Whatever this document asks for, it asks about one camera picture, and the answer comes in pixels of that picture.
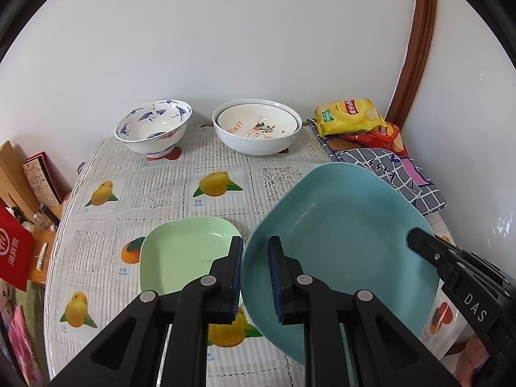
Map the green square plate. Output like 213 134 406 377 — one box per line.
140 217 240 295

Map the blue square plate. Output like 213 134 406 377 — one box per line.
241 162 438 363

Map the person's hand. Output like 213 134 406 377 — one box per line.
454 335 489 387

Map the blue checkered cloth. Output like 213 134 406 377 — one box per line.
307 119 447 216

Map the red chips bag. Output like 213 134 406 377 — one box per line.
341 122 408 156

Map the fruit print tablecloth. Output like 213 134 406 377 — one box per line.
44 127 466 386

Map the yellow chips bag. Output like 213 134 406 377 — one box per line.
315 99 386 137

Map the large white bowl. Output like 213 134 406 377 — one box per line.
213 99 303 156

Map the red box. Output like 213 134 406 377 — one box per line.
0 207 34 292

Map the patterned red book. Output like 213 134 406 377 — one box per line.
22 151 70 206

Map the blue crane pattern bowl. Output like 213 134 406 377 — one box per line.
114 99 193 159

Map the wooden side shelf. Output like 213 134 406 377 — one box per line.
1 141 57 287

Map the brown wooden door frame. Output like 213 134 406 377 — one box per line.
387 0 437 128

